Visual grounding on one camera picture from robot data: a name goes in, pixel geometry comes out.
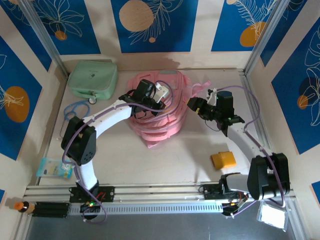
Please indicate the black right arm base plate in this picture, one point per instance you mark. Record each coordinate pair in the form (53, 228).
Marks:
(211, 192)

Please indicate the mint green zip pouch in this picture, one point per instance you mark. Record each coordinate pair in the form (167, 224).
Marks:
(92, 80)

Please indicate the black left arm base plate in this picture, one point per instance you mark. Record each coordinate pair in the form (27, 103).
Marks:
(110, 193)

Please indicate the pink student backpack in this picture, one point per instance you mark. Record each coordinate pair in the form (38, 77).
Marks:
(160, 125)

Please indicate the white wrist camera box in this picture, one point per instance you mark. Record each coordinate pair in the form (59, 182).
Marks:
(212, 97)
(161, 92)

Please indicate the clear plastic bag white packet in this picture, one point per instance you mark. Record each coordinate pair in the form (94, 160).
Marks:
(272, 217)

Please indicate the aluminium frame post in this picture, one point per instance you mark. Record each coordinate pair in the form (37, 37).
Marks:
(265, 37)
(43, 37)

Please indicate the aluminium side rail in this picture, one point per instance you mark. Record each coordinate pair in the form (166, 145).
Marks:
(250, 82)

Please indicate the blue stethoscope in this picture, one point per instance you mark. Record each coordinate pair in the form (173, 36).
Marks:
(93, 100)

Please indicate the yellow orange box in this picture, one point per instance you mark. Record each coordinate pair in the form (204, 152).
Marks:
(222, 160)

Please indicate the brown bottle orange cap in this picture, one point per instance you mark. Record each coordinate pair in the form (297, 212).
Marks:
(25, 207)

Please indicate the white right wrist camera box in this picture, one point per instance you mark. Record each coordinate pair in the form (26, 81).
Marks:
(212, 97)

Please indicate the black ribbed block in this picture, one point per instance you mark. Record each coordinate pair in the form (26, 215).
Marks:
(50, 209)

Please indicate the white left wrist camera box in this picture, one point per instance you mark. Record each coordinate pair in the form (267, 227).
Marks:
(161, 92)

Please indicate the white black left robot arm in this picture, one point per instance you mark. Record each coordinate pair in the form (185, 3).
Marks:
(80, 142)

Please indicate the aluminium mounting rail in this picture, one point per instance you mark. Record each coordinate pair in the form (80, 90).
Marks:
(160, 191)

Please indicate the teal tissue packet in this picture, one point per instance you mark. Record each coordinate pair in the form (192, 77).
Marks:
(52, 168)

